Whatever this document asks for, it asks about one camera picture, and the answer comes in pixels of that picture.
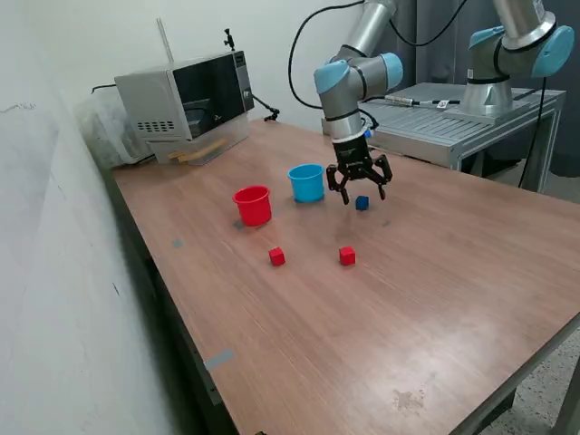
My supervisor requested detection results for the thin white rod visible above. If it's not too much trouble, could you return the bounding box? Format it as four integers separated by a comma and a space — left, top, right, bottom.
156, 17, 176, 64

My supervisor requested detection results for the red plastic cup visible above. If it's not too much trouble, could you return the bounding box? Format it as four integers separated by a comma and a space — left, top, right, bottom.
232, 184, 273, 227

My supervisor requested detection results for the clear plastic container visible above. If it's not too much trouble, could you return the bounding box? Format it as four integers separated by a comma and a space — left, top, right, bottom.
145, 111, 252, 169

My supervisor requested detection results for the long light wooden stick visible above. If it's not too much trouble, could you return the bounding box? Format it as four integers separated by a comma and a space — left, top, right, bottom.
167, 138, 227, 160

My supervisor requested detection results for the long blue-grey tape strip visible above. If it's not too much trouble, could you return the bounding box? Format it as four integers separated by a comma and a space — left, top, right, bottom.
202, 347, 237, 372

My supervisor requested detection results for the thin black hanging cable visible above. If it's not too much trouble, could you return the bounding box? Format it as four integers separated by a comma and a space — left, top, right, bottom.
518, 74, 547, 188

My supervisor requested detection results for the aluminium robot base stand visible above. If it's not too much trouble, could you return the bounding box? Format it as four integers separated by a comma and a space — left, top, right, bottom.
321, 82, 568, 194

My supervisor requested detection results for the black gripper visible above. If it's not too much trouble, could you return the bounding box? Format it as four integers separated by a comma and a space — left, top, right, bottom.
325, 134, 394, 207

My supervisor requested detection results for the grey curtain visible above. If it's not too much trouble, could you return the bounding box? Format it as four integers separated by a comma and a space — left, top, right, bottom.
361, 0, 580, 179

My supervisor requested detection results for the silver microwave oven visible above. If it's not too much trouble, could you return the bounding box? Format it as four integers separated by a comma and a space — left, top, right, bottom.
113, 50, 256, 143

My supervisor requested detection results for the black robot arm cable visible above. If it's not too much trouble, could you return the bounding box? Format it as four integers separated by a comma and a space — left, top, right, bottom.
288, 0, 469, 111

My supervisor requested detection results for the blue plastic cup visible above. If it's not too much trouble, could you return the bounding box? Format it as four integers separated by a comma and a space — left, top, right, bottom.
287, 163, 326, 204

